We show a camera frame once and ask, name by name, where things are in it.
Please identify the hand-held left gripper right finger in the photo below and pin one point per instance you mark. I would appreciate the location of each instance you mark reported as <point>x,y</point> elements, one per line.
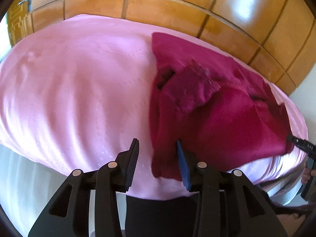
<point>184,168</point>

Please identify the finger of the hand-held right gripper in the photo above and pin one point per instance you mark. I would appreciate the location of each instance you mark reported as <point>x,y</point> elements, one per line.
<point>302,143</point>

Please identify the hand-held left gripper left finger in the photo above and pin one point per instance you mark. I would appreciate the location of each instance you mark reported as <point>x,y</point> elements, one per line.
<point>131,164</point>

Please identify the dark red velvet garment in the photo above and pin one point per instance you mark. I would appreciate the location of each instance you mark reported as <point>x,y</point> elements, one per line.
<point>234,118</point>

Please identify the person's right hand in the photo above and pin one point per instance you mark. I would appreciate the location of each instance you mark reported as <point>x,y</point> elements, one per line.
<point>306,176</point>

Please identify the person's black pants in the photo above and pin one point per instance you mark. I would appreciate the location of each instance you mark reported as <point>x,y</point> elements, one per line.
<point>158,214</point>

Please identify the pink bedsheet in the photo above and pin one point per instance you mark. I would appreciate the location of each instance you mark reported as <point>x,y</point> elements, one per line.
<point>74,91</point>

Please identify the glossy wooden wardrobe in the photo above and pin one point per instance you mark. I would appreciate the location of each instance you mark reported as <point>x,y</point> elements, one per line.
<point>172,7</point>

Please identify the carved wooden door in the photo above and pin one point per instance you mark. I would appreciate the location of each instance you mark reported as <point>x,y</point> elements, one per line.
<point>19,22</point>

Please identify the wooden bed frame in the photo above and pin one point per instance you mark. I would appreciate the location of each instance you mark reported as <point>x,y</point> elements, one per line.
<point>284,180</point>

